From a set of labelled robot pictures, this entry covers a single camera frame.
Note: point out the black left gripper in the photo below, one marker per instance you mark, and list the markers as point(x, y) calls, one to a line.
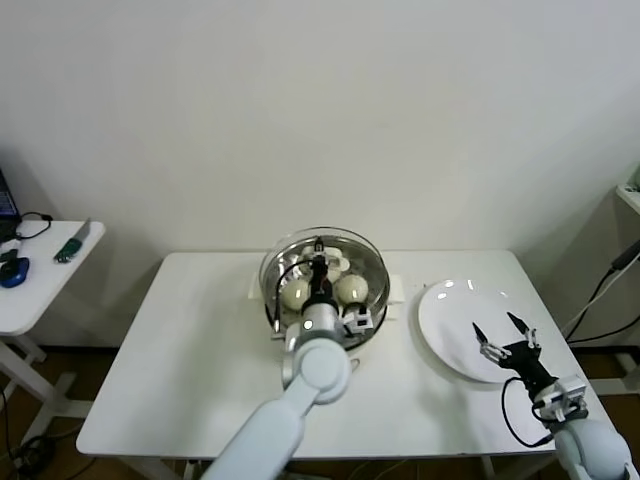
point(320, 290)

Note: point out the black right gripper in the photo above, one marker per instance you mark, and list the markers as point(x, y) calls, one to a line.
point(522, 360)

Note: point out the round glass pot lid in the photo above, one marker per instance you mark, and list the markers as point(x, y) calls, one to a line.
point(365, 260)

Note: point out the white steamed baozi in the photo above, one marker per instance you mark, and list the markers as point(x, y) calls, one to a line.
point(294, 295)
point(352, 289)

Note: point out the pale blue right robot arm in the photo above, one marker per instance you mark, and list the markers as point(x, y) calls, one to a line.
point(595, 450)

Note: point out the perforated steel steamer basket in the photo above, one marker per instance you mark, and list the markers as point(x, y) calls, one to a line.
point(396, 290)

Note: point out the white round plate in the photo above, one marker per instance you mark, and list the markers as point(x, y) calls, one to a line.
point(450, 325)

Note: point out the white electric cooker pot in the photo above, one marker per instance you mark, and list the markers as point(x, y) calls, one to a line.
point(355, 356)

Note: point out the white stand base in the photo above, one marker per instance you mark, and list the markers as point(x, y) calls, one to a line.
point(615, 385)

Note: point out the black power adapter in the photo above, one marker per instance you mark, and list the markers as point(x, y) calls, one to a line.
point(624, 258)

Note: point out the white shelf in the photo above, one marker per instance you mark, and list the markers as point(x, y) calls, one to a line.
point(629, 197)

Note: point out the white side table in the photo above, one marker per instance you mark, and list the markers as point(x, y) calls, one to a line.
point(50, 290)

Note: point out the blue computer mouse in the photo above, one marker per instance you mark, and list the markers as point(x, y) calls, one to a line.
point(14, 272)

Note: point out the small dark device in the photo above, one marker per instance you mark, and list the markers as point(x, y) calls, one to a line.
point(7, 256)

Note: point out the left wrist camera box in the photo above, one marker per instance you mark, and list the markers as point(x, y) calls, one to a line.
point(357, 322)

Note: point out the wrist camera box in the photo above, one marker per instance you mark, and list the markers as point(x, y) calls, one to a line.
point(357, 322)
point(570, 395)

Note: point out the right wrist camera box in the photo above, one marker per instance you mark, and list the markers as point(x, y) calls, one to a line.
point(570, 395)

